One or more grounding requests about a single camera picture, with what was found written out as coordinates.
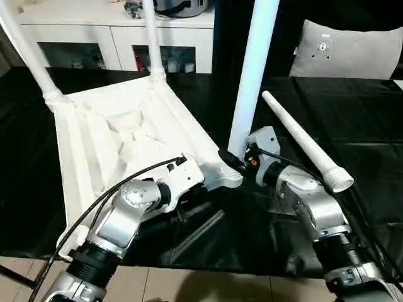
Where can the white plastic table leg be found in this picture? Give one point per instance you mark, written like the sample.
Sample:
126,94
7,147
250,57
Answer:
25,50
255,63
153,38
302,138

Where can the white plastic table top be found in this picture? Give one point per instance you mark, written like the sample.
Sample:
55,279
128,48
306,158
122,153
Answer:
126,126

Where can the grey cushion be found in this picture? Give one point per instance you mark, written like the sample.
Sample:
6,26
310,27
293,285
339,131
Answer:
346,50

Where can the dark round appliance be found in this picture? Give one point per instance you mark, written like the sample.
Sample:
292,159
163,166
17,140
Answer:
179,6

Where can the white glass-door cabinet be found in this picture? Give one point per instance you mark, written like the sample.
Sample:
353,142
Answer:
75,31

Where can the black table frame leg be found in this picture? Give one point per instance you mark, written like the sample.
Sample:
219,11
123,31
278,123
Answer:
12,275

